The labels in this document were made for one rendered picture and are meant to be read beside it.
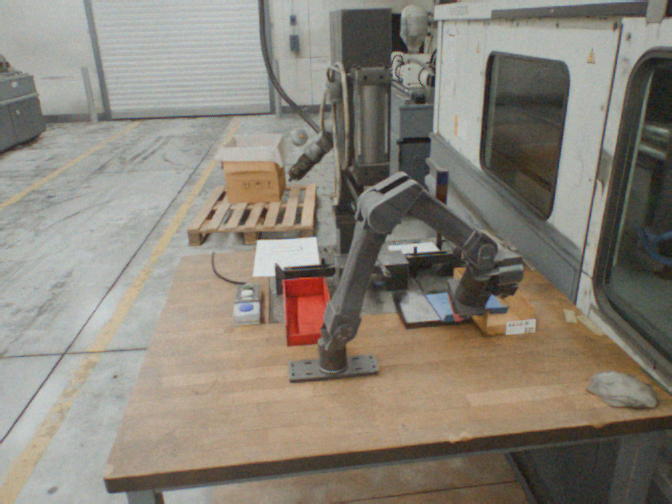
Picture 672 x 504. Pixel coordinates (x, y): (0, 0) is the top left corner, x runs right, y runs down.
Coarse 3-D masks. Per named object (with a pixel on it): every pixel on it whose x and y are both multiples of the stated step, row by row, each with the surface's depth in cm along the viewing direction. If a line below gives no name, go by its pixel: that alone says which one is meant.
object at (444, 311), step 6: (432, 294) 147; (438, 294) 147; (444, 294) 147; (432, 300) 144; (438, 300) 144; (432, 306) 142; (438, 306) 141; (444, 306) 141; (438, 312) 138; (444, 312) 138; (450, 312) 138; (444, 318) 133; (450, 318) 134; (468, 318) 135
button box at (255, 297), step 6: (216, 270) 170; (222, 276) 165; (234, 282) 162; (240, 282) 161; (246, 282) 160; (240, 288) 153; (258, 288) 153; (240, 294) 149; (252, 294) 149; (258, 294) 149; (240, 300) 146; (246, 300) 146; (252, 300) 146; (258, 300) 146
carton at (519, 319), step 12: (456, 276) 150; (504, 300) 147; (516, 300) 139; (516, 312) 140; (528, 312) 133; (480, 324) 134; (492, 324) 136; (504, 324) 131; (516, 324) 131; (528, 324) 132
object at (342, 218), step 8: (352, 184) 156; (368, 184) 144; (376, 184) 145; (352, 192) 155; (360, 192) 149; (336, 208) 150; (344, 208) 150; (352, 208) 149; (336, 216) 144; (344, 216) 144; (352, 216) 144; (336, 224) 145; (344, 224) 145; (352, 224) 145
